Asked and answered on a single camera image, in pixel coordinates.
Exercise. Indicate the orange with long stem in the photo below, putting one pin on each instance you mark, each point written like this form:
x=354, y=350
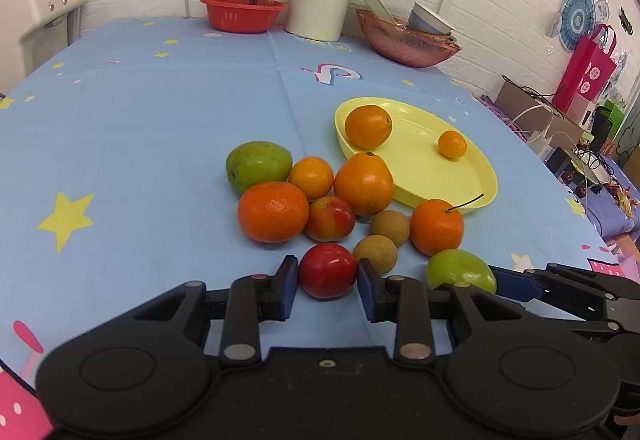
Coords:
x=437, y=225

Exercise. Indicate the pink gift bag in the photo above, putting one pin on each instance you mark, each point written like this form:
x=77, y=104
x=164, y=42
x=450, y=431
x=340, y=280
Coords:
x=590, y=67

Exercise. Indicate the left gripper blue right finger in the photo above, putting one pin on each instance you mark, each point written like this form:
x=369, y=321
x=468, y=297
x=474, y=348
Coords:
x=400, y=300

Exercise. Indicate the pink glass bowl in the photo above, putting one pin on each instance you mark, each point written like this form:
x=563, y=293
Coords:
x=411, y=48

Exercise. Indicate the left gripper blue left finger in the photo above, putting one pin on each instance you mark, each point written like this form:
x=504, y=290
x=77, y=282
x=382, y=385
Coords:
x=252, y=300

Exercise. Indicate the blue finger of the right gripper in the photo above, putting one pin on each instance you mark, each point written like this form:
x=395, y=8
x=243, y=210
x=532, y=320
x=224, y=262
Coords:
x=515, y=285

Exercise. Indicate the yellow plastic plate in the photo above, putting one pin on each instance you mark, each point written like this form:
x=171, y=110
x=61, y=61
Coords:
x=419, y=171

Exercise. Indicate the blue star-print tablecloth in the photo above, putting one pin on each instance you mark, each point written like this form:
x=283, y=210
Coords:
x=120, y=243

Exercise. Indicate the white blue ceramic bowl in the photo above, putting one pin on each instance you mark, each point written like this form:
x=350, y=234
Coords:
x=425, y=20

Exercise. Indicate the round mandarin orange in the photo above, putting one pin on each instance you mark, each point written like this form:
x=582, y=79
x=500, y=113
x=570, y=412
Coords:
x=273, y=212

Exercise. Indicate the white charger with cable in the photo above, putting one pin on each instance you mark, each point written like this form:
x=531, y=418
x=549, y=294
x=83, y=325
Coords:
x=544, y=130

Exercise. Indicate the dark green mango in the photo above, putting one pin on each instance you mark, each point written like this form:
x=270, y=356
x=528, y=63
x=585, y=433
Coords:
x=256, y=162

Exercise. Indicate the large pear-shaped orange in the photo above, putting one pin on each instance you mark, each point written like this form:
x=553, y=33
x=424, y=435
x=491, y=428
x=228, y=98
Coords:
x=365, y=183

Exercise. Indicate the small orange kumquat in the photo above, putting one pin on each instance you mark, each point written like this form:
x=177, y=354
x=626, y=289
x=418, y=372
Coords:
x=313, y=176

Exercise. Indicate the light green apple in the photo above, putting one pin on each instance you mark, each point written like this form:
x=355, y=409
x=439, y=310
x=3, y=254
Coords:
x=454, y=265

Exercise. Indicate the cardboard box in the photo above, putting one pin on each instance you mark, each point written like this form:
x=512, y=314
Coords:
x=513, y=98

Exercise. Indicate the red plastic basket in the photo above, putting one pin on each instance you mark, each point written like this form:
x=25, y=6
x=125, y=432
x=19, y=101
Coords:
x=243, y=18

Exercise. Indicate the green-rimmed plate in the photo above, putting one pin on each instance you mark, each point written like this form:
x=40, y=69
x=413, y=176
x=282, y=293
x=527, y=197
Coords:
x=380, y=10

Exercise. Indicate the black power adapter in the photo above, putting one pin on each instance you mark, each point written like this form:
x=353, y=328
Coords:
x=557, y=162

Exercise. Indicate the red tomato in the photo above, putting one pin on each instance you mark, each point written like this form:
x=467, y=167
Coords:
x=327, y=271

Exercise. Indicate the red yellow plum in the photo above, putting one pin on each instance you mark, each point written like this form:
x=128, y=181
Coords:
x=331, y=219

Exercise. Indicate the blue round fan decoration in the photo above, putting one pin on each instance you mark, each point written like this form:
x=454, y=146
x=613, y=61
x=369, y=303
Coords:
x=574, y=20

